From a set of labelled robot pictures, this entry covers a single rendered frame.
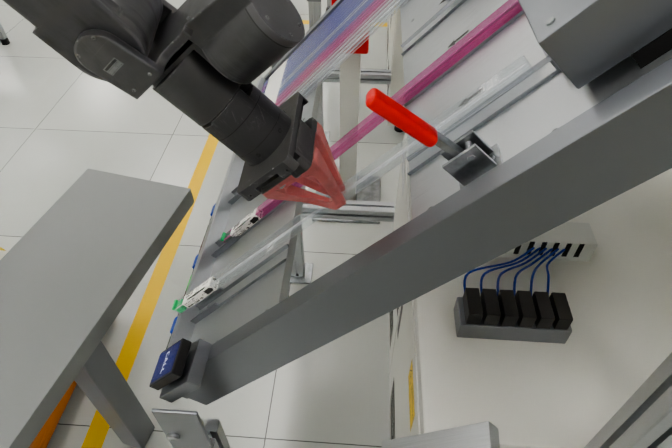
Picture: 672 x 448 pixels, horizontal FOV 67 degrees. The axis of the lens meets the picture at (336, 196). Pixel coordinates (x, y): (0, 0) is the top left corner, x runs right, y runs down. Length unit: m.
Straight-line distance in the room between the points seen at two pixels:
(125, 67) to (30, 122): 2.20
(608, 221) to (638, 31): 0.72
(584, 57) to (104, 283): 0.80
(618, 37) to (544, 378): 0.55
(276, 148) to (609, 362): 0.60
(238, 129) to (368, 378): 1.10
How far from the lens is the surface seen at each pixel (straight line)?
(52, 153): 2.35
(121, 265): 0.96
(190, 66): 0.41
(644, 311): 0.94
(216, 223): 0.79
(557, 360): 0.83
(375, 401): 1.42
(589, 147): 0.35
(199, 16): 0.39
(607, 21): 0.35
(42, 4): 0.40
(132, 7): 0.40
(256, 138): 0.43
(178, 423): 0.63
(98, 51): 0.40
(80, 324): 0.91
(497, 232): 0.39
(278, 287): 0.55
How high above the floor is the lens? 1.30
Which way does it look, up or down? 44 degrees down
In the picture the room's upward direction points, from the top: straight up
